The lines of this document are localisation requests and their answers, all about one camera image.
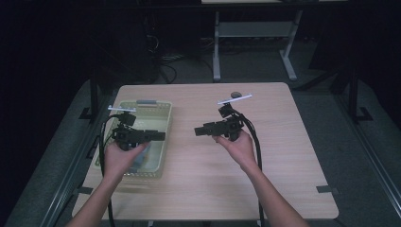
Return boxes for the black metal stand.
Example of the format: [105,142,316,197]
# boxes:
[78,67,102,121]
[346,62,374,123]

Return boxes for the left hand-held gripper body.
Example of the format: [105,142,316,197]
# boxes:
[107,105,148,151]

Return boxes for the person's right hand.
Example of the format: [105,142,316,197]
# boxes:
[212,129,260,174]

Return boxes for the cables on floor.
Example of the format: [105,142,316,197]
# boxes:
[146,34,216,84]

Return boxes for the light blue grey knit glove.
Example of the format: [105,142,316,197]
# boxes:
[130,143,152,173]

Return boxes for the white metal desk frame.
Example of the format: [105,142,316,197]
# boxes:
[212,9,305,82]

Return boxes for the person's left hand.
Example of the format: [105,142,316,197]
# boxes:
[103,141,150,182]

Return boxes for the pale green plastic basket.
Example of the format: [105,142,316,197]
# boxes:
[94,99,174,180]

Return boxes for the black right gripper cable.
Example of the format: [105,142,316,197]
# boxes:
[233,108,267,227]

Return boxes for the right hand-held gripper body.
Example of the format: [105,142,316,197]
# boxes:
[209,93,253,142]

